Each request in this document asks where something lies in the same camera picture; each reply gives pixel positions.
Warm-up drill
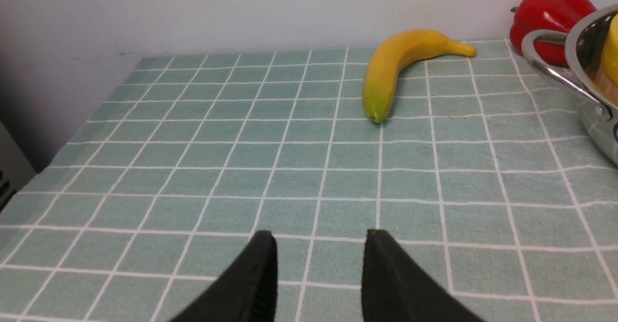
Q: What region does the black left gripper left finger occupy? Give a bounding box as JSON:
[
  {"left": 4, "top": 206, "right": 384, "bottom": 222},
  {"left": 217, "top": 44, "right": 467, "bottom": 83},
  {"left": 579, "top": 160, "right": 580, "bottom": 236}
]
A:
[{"left": 171, "top": 230, "right": 278, "bottom": 322}]

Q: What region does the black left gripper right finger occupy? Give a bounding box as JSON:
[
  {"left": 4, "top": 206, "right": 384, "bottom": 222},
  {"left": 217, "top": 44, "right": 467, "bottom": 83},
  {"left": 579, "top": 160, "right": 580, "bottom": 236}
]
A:
[{"left": 361, "top": 229, "right": 482, "bottom": 322}]

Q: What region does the bamboo steamer basket yellow rim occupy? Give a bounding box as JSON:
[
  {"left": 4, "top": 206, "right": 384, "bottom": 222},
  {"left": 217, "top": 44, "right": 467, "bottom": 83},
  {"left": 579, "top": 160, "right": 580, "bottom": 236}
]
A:
[{"left": 595, "top": 15, "right": 618, "bottom": 106}]

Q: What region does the stainless steel pot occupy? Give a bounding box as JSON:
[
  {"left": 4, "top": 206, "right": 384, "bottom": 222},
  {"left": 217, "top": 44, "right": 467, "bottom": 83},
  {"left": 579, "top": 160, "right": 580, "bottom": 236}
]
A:
[{"left": 521, "top": 5, "right": 618, "bottom": 164}]

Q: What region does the green checkered tablecloth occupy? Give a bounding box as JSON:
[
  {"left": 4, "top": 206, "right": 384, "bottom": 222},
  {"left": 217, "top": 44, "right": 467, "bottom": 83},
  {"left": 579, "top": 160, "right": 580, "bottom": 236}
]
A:
[{"left": 0, "top": 40, "right": 617, "bottom": 322}]

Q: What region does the yellow banana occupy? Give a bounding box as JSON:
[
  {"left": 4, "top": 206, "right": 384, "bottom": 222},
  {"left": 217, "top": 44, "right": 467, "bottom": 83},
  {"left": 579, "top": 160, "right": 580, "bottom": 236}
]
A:
[{"left": 362, "top": 29, "right": 477, "bottom": 124}]

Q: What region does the red bell pepper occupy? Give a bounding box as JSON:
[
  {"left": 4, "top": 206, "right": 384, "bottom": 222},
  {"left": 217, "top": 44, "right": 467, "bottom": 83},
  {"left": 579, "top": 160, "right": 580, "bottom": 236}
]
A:
[{"left": 509, "top": 0, "right": 597, "bottom": 55}]

